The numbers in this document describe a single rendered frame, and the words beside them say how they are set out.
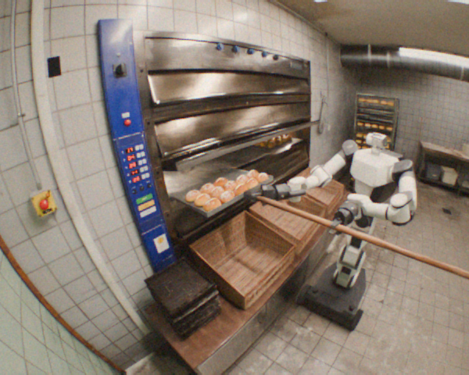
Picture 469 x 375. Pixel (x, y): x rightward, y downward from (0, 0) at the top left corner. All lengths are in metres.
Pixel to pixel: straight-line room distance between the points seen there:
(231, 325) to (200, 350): 0.23
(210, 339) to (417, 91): 5.81
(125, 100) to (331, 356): 2.12
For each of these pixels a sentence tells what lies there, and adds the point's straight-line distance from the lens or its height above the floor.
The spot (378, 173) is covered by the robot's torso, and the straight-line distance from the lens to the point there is 1.21.
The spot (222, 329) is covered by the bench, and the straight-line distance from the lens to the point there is 1.27.
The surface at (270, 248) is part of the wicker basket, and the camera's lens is 1.67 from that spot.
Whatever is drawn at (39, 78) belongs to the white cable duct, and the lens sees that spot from 0.97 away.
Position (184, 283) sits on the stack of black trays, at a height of 0.87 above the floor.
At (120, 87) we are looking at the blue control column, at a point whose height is 1.82.
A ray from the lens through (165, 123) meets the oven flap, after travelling 1.13.
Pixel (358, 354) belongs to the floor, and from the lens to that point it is 1.96.
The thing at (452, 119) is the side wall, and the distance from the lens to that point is 5.94.
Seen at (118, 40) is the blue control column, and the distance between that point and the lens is 1.04.
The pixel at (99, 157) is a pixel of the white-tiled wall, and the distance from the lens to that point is 0.99.
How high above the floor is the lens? 1.71
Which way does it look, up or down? 25 degrees down
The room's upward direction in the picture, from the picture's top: 4 degrees counter-clockwise
